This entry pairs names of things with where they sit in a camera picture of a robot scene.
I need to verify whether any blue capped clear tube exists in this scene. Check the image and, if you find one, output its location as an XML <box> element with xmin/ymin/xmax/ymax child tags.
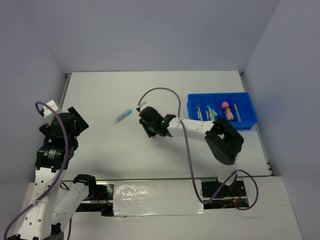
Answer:
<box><xmin>113</xmin><ymin>109</ymin><xmax>133</xmax><ymax>124</ymax></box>

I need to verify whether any light blue eraser stick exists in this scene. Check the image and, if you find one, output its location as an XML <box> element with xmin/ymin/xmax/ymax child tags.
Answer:
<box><xmin>206</xmin><ymin>105</ymin><xmax>218</xmax><ymax>121</ymax></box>

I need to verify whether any pink capped glue bottle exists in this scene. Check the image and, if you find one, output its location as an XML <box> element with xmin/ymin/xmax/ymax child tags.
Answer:
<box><xmin>221</xmin><ymin>101</ymin><xmax>235</xmax><ymax>122</ymax></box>

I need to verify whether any orange capped clear tube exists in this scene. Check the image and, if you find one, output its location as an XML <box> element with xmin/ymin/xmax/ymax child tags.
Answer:
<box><xmin>233</xmin><ymin>103</ymin><xmax>242</xmax><ymax>122</ymax></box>

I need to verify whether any green eraser stick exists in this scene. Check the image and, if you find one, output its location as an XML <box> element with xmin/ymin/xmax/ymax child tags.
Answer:
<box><xmin>208</xmin><ymin>109</ymin><xmax>215</xmax><ymax>121</ymax></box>

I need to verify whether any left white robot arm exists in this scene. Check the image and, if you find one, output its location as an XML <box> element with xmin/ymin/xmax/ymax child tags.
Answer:
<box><xmin>3</xmin><ymin>100</ymin><xmax>98</xmax><ymax>240</ymax></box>

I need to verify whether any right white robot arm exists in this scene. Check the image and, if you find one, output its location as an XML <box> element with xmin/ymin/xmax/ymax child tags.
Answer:
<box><xmin>137</xmin><ymin>106</ymin><xmax>244</xmax><ymax>196</ymax></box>

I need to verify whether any blue divided plastic bin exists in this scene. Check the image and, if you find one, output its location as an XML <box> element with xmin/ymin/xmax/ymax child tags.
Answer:
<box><xmin>186</xmin><ymin>92</ymin><xmax>258</xmax><ymax>130</ymax></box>

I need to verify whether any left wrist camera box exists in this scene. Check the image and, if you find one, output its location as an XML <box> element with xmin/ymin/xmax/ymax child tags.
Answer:
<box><xmin>43</xmin><ymin>100</ymin><xmax>63</xmax><ymax>125</ymax></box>

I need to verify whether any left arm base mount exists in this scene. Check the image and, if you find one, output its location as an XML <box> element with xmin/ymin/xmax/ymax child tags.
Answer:
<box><xmin>72</xmin><ymin>174</ymin><xmax>114</xmax><ymax>217</ymax></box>

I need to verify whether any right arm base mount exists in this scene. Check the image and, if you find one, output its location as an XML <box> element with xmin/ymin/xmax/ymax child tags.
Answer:
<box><xmin>200</xmin><ymin>179</ymin><xmax>249</xmax><ymax>210</ymax></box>

